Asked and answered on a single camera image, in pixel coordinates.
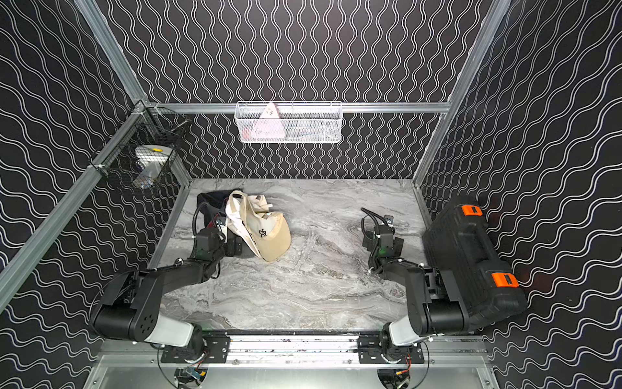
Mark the white baseball cap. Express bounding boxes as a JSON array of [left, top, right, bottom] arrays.
[[225, 190, 259, 257]]

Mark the tan baseball cap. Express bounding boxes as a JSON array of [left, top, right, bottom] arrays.
[[241, 210, 292, 262]]

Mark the navy baseball cap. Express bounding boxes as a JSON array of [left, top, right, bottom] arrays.
[[196, 190, 233, 227]]

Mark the cream baseball cap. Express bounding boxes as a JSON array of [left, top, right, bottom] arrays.
[[244, 195, 273, 217]]

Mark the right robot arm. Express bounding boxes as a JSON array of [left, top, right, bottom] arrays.
[[361, 207, 469, 363]]

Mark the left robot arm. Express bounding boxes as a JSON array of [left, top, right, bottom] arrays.
[[90, 193, 242, 363]]

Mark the black orange tool case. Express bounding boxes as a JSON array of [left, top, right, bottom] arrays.
[[423, 195, 527, 331]]

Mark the white object in black basket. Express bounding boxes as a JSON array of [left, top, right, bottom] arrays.
[[133, 145, 173, 189]]

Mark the pink triangular card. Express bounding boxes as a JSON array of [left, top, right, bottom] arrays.
[[245, 101, 286, 142]]

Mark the black wire basket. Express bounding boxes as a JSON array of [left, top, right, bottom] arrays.
[[92, 100, 192, 195]]

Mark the white wire basket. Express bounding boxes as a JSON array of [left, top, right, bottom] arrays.
[[234, 100, 343, 144]]

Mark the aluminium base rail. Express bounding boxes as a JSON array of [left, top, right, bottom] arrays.
[[99, 333, 487, 369]]

